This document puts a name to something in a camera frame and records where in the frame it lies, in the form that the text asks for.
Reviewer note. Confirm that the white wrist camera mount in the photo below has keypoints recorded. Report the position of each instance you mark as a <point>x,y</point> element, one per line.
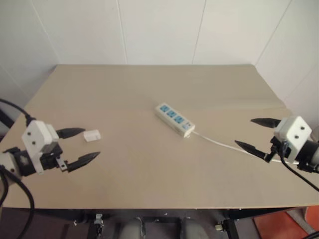
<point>35,139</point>
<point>295,134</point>

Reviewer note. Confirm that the black table frame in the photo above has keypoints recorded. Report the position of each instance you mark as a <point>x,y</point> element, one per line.
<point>62,219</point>

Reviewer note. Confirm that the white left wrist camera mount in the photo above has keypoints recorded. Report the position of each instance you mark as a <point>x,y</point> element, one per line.
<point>35,139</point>

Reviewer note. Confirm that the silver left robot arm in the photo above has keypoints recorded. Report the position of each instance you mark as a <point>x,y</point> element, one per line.
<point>21,161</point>

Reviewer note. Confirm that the white plug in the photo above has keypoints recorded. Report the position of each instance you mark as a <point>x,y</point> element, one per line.
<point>92,135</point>

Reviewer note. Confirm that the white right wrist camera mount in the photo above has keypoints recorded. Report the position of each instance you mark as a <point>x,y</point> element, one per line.
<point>295,134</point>

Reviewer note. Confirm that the small grey caster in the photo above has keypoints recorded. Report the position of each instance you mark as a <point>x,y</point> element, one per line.
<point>219,226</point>
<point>99,219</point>

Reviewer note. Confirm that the orange mat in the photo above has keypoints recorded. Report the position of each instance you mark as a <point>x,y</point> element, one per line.
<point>281,224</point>

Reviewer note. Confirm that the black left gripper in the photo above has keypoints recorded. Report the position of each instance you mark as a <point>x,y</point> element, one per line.
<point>51,155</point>

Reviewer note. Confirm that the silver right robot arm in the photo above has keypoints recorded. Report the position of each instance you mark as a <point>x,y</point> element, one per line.
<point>308,154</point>

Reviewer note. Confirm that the white power strip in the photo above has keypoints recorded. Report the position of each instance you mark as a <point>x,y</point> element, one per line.
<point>174,119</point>

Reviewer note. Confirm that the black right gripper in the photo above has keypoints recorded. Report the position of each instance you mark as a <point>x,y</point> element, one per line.
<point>280,148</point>

